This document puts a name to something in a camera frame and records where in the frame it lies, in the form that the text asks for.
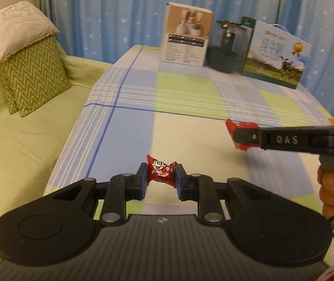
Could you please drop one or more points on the green zigzag cushion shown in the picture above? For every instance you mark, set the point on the green zigzag cushion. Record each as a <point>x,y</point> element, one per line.
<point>38,76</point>
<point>7,93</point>

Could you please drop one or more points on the light green sofa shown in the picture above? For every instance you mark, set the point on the light green sofa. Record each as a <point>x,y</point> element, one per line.
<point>23,152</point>

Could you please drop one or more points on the dark green packaged appliance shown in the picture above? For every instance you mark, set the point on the dark green packaged appliance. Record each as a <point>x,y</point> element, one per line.
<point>222,58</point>

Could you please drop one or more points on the white cushion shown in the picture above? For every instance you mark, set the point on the white cushion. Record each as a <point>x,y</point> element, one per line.
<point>14,26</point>

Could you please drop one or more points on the blue star curtain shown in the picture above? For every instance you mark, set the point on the blue star curtain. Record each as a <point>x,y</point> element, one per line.
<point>111,11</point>

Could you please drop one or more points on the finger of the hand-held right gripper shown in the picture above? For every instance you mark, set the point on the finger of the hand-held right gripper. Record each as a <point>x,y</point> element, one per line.
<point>284,139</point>

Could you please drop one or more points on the white green gift carton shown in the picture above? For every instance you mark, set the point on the white green gift carton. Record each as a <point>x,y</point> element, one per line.
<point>275,64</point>

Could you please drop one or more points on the plaid tablecloth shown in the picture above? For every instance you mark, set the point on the plaid tablecloth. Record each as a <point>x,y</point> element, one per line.
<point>184,123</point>

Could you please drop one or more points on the large red snack packet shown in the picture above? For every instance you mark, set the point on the large red snack packet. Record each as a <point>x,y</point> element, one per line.
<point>237,125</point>

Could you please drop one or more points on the small red cartoon candy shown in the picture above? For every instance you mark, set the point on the small red cartoon candy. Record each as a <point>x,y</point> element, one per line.
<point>159,171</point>

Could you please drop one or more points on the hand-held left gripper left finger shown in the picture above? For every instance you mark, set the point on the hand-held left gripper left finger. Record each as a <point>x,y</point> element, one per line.
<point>143,186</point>

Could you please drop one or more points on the white product box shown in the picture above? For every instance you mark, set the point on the white product box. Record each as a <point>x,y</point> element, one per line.
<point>181,49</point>

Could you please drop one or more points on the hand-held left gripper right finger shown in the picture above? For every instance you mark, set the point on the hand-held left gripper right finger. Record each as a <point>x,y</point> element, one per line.
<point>180,184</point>

